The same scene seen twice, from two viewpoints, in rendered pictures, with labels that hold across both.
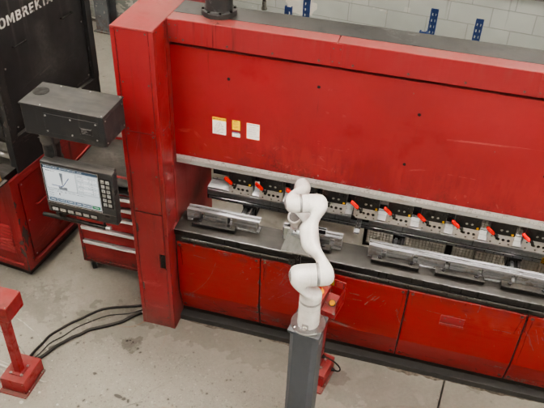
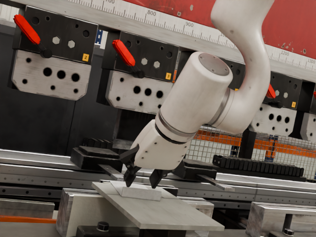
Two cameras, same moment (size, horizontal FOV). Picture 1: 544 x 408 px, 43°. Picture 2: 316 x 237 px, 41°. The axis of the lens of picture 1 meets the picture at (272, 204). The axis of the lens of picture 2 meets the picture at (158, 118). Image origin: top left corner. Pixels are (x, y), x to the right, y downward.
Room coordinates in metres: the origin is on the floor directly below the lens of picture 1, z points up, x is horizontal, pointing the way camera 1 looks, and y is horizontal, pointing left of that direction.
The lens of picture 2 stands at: (2.63, 0.42, 1.22)
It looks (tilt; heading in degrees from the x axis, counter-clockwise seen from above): 3 degrees down; 318
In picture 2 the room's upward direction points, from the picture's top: 11 degrees clockwise
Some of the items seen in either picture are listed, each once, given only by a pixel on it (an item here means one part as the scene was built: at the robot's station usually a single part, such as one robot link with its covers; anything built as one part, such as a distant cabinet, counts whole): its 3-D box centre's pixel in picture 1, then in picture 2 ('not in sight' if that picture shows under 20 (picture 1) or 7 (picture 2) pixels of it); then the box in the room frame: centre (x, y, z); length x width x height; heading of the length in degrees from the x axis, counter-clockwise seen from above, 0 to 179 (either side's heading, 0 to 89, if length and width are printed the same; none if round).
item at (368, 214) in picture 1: (367, 205); (266, 102); (3.31, -0.58, 1.26); 0.15 x 0.09 x 0.17; 76
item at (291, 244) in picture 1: (299, 240); (152, 204); (3.26, -0.18, 1.00); 0.26 x 0.18 x 0.01; 166
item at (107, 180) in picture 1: (83, 188); not in sight; (3.14, 1.09, 1.42); 0.45 x 0.12 x 0.36; 75
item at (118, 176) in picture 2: not in sight; (106, 164); (3.55, -0.26, 1.01); 0.26 x 0.12 x 0.05; 166
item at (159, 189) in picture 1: (172, 164); not in sight; (3.81, 0.69, 1.15); 0.85 x 0.25 x 2.30; 166
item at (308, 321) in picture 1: (309, 312); not in sight; (2.56, -0.23, 1.09); 0.19 x 0.19 x 0.18
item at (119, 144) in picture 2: not in sight; (135, 130); (3.41, -0.22, 1.13); 0.10 x 0.02 x 0.10; 76
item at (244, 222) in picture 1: (223, 218); not in sight; (3.54, 0.32, 0.92); 0.50 x 0.06 x 0.10; 76
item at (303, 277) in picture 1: (305, 283); not in sight; (2.56, -0.19, 1.30); 0.19 x 0.12 x 0.24; 97
